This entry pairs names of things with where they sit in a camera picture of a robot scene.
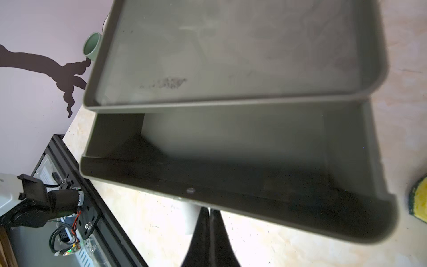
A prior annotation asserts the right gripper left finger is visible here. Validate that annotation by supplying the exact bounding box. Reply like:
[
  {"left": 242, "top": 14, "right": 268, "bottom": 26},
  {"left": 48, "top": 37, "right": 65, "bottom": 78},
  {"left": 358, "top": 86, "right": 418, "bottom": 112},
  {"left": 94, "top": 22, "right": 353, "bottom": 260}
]
[{"left": 181, "top": 207, "right": 210, "bottom": 267}]

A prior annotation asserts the grey top drawer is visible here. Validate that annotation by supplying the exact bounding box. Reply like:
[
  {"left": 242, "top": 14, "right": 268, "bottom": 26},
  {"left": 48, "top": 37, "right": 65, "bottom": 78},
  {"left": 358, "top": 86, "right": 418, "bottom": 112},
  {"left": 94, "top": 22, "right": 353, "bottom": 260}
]
[{"left": 80, "top": 101, "right": 398, "bottom": 244}]

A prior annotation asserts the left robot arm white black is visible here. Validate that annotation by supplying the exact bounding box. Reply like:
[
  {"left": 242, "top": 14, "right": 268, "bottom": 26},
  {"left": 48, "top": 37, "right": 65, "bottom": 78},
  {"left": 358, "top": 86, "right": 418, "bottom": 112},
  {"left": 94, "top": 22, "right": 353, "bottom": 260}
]
[{"left": 1, "top": 173, "right": 84, "bottom": 228}]

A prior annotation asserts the three-drawer storage cabinet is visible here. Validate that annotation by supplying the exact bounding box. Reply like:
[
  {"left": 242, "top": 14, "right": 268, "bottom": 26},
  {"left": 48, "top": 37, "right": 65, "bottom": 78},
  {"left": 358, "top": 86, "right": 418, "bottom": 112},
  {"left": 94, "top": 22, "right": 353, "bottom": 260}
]
[{"left": 83, "top": 1, "right": 388, "bottom": 113}]

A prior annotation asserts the yellow green sponge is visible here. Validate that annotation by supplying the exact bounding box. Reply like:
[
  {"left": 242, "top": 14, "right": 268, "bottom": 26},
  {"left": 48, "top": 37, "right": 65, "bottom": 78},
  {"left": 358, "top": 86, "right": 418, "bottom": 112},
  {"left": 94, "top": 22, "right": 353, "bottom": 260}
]
[{"left": 408, "top": 177, "right": 427, "bottom": 223}]

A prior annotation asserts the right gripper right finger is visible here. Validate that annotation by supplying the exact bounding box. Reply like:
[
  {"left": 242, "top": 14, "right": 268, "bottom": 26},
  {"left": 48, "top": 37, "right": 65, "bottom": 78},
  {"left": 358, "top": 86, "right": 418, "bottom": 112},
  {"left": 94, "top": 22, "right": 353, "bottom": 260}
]
[{"left": 210, "top": 209, "right": 240, "bottom": 267}]

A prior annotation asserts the green cup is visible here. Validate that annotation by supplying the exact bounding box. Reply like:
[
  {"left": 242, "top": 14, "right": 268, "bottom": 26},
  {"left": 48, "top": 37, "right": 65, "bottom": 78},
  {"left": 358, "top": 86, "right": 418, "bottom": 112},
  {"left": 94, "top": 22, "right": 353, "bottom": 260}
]
[{"left": 82, "top": 32, "right": 102, "bottom": 61}]

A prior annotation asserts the black base frame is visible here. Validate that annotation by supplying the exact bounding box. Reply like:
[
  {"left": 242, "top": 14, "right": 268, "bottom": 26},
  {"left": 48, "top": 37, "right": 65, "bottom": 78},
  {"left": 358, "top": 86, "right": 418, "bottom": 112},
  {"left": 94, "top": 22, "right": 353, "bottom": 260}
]
[{"left": 32, "top": 135, "right": 147, "bottom": 267}]

